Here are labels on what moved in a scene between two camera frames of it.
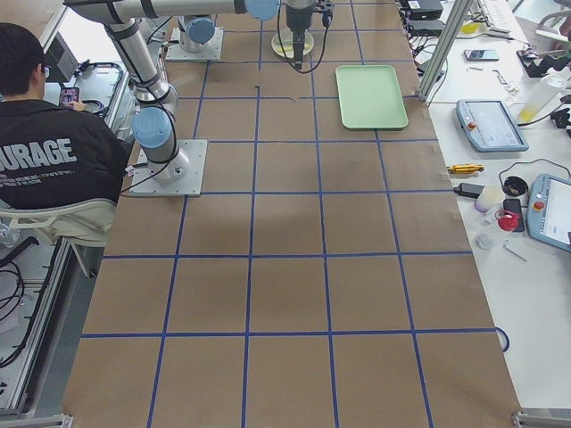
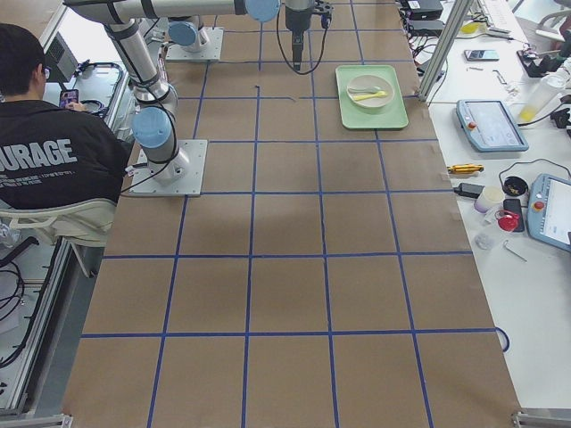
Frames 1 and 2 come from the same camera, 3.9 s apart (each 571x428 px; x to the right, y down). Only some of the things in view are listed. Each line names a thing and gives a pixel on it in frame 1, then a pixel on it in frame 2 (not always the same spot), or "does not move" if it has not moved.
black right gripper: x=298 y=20 does not move
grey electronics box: x=60 y=60 does not move
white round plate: x=287 y=41 -> x=370 y=91
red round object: x=507 y=220 does not move
